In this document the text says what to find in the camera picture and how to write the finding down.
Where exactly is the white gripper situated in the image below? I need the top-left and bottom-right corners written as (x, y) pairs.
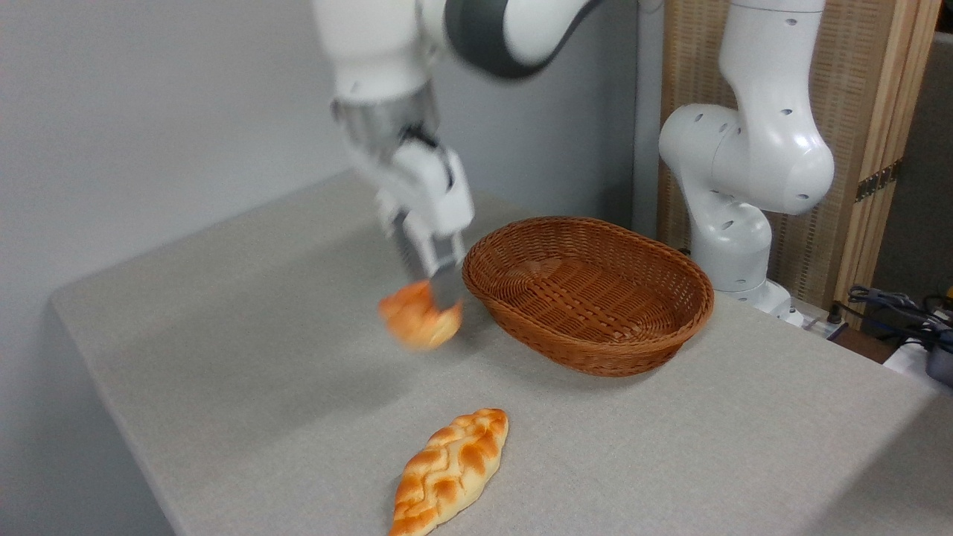
top-left (350, 138), bottom-right (477, 311)

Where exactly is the round orange bread bun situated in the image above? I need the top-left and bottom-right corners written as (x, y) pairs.
top-left (377, 279), bottom-right (464, 352)

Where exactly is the brown woven wicker basket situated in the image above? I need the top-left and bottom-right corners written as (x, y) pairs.
top-left (462, 216), bottom-right (715, 378)

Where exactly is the long braided bread loaf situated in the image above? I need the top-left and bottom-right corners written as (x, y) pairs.
top-left (388, 407), bottom-right (510, 536)

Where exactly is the white power strip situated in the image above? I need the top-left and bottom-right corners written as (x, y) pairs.
top-left (798, 309), bottom-right (850, 342)

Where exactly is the metal screen hinge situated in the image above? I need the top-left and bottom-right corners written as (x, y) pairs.
top-left (854, 157), bottom-right (904, 203)

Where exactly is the wooden woven folding screen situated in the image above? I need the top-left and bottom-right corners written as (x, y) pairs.
top-left (659, 0), bottom-right (943, 329)

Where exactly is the dark grey partition panel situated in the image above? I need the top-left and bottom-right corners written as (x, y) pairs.
top-left (870, 30), bottom-right (953, 300)

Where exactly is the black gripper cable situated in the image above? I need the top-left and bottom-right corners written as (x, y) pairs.
top-left (402, 125), bottom-right (456, 188)

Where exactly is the grey-blue cable bundle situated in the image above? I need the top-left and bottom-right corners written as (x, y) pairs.
top-left (846, 284), bottom-right (953, 352)

